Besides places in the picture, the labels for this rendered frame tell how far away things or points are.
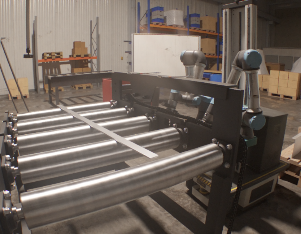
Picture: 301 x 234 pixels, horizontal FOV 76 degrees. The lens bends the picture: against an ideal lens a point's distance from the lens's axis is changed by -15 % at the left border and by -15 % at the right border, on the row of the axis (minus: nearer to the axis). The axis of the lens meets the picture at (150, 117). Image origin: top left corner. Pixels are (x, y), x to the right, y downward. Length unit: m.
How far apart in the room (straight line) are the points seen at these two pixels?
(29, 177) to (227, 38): 1.77
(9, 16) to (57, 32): 2.40
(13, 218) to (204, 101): 1.72
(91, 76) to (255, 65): 5.56
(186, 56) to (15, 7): 10.18
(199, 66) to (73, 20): 10.17
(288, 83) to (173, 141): 8.39
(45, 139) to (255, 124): 1.28
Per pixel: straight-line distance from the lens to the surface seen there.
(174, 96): 1.82
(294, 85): 9.28
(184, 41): 6.26
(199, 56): 1.92
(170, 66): 6.14
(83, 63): 10.91
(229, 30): 2.02
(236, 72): 1.59
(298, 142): 2.74
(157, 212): 2.02
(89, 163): 0.97
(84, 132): 1.24
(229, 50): 2.00
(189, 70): 2.01
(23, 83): 9.13
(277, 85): 9.49
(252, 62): 1.46
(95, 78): 6.62
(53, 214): 0.68
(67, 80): 6.35
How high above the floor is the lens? 1.27
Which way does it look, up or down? 15 degrees down
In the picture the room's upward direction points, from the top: straight up
